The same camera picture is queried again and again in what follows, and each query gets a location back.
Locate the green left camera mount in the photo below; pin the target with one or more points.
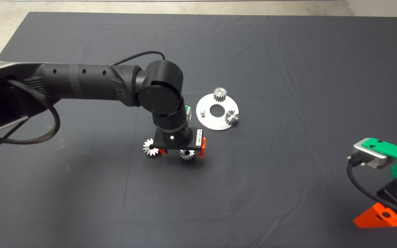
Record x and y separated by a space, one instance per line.
186 111

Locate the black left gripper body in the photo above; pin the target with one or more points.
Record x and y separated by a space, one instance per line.
177 139

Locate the dark grey table cloth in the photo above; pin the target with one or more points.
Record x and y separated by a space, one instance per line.
288 69

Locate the small steel gear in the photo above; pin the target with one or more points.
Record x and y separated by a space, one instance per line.
232 117
220 94
187 155

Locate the silver right camera box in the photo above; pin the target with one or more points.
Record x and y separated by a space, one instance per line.
373 159

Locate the green right camera mount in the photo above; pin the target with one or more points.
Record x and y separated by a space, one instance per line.
391 150

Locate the silver left camera box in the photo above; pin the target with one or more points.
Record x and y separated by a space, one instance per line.
189 113

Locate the large steel gear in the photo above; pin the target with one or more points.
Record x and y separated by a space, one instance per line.
148 148

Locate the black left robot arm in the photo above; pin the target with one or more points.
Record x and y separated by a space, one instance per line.
91 81

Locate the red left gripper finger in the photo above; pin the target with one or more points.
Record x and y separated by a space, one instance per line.
203 146
163 152

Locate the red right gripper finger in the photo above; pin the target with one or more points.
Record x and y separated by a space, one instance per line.
374 217

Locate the round metal plate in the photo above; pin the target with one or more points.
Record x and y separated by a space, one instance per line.
215 124

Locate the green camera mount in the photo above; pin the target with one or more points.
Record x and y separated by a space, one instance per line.
391 150
186 111

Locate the silver camera box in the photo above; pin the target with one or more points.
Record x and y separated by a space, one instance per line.
373 159
189 113

